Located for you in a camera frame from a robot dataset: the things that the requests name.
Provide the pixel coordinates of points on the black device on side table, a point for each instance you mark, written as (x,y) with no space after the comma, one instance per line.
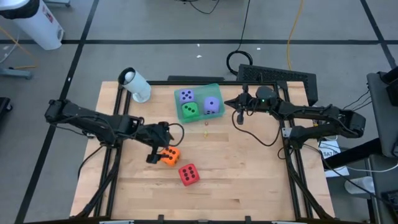
(392,87)

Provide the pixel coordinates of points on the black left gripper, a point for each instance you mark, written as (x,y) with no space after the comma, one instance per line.
(154,137)

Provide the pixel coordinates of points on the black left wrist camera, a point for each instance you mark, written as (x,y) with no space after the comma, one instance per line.
(163,126)

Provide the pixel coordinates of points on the black side table beam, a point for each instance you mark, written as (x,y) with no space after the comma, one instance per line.
(351,155)

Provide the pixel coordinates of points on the white printed label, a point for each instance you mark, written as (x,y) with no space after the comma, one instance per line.
(329,152)

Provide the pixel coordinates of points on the purple foam die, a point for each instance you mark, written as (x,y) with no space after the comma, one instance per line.
(186,96)
(211,105)

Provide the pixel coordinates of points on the green foam die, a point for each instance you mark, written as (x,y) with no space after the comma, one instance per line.
(190,110)

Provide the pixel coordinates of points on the grey side table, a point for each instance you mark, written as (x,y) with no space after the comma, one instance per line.
(382,124)

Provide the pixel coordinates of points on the orange foam die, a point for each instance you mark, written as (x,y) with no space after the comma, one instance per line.
(171,157)

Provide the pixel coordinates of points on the black aluminium table frame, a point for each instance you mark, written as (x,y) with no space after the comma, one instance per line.
(155,83)

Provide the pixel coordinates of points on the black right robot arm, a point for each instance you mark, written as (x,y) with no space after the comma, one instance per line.
(311,111)

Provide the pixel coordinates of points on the red foam die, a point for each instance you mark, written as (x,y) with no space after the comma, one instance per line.
(189,175)

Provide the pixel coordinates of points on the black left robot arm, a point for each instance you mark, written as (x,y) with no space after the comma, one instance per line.
(87,119)

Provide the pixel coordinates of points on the white plastic object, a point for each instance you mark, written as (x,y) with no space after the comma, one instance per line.
(360,185)

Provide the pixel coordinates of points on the grey floor stand base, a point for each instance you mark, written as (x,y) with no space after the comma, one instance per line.
(15,73)

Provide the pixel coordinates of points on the black flat panel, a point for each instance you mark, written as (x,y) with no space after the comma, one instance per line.
(186,78)

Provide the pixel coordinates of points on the black chair base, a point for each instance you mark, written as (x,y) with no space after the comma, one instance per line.
(3,107)

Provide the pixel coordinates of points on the teal translucent plastic bin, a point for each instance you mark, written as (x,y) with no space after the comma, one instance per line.
(200,90)

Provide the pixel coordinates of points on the black table clamp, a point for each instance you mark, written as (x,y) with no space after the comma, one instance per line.
(161,217)
(247,219)

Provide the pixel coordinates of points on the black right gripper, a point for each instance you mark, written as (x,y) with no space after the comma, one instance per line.
(248,104)

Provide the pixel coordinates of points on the white trash bin black liner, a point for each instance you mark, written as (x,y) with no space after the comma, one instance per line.
(37,25)

